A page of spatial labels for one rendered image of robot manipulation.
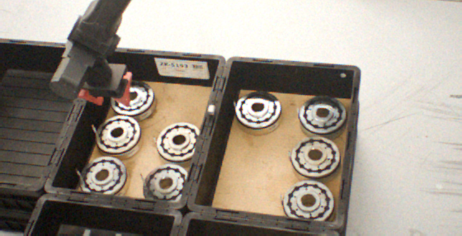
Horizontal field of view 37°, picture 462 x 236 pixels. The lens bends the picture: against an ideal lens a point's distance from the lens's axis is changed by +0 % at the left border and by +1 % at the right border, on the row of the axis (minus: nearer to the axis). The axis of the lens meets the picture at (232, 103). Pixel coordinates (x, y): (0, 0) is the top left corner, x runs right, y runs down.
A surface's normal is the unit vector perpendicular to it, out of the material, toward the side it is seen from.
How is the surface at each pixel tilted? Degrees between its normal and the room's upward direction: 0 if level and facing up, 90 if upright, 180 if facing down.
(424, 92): 0
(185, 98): 0
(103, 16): 97
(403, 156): 0
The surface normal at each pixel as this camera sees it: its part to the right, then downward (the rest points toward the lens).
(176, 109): -0.11, -0.62
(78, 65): 0.41, -0.31
